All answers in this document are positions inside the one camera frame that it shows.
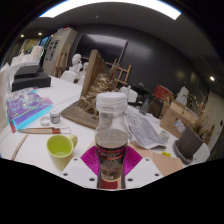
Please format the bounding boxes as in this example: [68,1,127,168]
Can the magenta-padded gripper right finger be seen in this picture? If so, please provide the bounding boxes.
[121,144,164,189]

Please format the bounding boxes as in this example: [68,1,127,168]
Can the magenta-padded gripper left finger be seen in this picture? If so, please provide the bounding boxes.
[61,144,101,189]

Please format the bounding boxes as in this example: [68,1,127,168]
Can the clear bottle with white cap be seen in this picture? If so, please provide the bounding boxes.
[94,92,130,182]

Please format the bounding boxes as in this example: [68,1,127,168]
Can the folded newspaper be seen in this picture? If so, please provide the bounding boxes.
[125,106,168,150]

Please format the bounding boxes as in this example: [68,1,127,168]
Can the yellow-green mug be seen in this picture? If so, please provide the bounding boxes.
[46,134,79,172]

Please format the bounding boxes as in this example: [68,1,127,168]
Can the small white cup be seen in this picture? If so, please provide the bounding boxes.
[158,129,171,143]

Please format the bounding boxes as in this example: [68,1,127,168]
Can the grey plant saucer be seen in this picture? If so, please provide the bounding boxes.
[172,139,194,165]

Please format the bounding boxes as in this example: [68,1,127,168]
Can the small grey glass bottle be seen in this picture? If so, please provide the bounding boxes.
[139,98,150,116]

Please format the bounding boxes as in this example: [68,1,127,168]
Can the brown cardboard box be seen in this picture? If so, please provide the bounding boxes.
[159,99,198,139]

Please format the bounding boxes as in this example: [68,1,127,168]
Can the dried plant in grey pot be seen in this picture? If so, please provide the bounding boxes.
[175,91,216,161]

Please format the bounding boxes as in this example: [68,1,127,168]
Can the brown wooden sculpture model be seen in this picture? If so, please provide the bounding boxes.
[60,49,118,130]

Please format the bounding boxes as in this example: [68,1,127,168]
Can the white chair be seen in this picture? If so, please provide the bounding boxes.
[118,86,138,104]
[59,70,78,83]

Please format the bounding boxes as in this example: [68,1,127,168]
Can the red box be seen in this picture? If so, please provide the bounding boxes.
[153,84,174,104]

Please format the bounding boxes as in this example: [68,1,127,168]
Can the thin wooden stick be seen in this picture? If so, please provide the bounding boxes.
[10,133,29,161]

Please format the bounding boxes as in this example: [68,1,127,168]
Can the colourful printed book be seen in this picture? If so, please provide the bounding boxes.
[5,89,54,134]

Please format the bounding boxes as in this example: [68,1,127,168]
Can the wooden easel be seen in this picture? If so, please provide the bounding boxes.
[111,59,132,89]
[53,43,72,78]

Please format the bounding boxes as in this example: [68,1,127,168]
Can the white plaster bust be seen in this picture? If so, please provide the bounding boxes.
[69,53,83,75]
[79,61,90,81]

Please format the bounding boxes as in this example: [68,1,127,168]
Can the large black box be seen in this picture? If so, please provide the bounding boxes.
[11,71,52,92]

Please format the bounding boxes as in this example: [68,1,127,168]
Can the small black box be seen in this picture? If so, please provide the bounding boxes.
[13,64,42,80]

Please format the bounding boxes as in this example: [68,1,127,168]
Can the ceiling spotlights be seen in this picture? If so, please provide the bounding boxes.
[19,31,216,83]

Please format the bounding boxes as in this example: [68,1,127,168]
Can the beige cabinet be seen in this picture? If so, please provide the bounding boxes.
[42,27,78,78]

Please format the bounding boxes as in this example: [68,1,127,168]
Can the white tape ring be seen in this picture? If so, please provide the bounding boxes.
[39,115,51,127]

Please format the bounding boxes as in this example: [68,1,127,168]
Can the dark wall screen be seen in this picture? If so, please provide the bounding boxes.
[73,33,129,65]

